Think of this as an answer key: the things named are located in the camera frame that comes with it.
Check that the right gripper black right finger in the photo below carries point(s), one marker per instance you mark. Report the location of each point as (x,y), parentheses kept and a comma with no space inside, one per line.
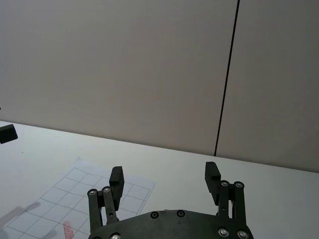
(211,184)

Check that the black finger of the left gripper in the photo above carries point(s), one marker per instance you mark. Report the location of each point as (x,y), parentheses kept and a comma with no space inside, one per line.
(7,134)

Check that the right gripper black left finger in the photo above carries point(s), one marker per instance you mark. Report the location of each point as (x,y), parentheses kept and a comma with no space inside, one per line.
(116,185)

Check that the white paper sheet with grid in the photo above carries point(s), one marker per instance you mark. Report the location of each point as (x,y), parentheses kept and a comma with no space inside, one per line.
(62,199)

